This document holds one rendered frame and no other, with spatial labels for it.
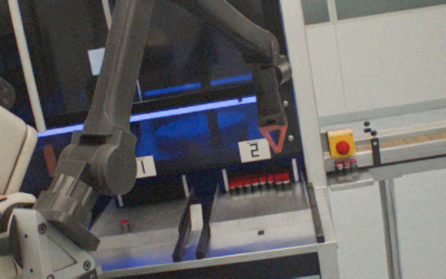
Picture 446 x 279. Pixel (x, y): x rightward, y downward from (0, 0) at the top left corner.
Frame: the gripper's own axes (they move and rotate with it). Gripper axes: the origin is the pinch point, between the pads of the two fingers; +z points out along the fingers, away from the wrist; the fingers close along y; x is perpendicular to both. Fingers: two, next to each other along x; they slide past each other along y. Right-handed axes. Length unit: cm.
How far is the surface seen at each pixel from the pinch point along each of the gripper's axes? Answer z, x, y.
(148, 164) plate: 5.8, 39.0, 26.9
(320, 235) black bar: 18.3, -6.6, -13.0
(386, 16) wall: 22, -116, 488
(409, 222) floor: 115, -63, 196
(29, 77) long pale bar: -27, 65, 21
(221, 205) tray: 20.4, 19.6, 22.5
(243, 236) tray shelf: 20.1, 12.1, -2.6
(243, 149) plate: 6.1, 10.6, 27.0
